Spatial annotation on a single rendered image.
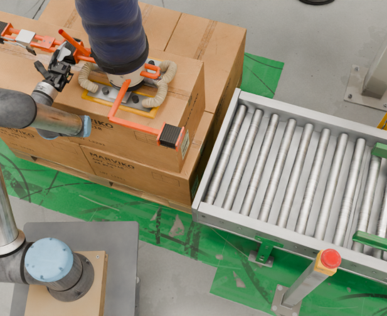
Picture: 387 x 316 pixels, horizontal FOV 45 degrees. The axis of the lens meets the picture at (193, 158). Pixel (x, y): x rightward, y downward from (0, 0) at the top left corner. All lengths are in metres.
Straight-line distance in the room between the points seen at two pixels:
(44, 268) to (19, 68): 1.00
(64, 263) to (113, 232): 0.40
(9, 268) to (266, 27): 2.49
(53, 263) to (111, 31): 0.82
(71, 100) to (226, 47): 1.01
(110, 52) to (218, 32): 1.12
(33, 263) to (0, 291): 1.23
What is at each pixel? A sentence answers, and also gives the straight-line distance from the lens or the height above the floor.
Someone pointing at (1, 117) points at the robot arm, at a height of 1.50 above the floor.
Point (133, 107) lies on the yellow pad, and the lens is 2.00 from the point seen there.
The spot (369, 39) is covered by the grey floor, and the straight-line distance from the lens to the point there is 3.62.
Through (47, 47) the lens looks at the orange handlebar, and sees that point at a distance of 2.13.
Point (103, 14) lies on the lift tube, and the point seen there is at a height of 1.50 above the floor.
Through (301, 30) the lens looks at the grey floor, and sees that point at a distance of 3.56.
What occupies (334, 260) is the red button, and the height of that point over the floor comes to 1.04.
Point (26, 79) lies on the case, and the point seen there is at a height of 0.94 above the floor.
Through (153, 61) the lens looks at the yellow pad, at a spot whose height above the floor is 1.00.
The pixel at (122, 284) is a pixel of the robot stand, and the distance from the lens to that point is 1.98.
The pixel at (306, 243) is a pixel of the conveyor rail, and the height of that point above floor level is 0.59.
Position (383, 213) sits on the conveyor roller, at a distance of 2.38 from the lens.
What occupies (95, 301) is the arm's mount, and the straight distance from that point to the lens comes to 1.91.
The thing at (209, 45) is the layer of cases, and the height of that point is 0.54.
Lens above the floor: 2.67
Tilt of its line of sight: 65 degrees down
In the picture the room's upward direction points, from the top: 5 degrees counter-clockwise
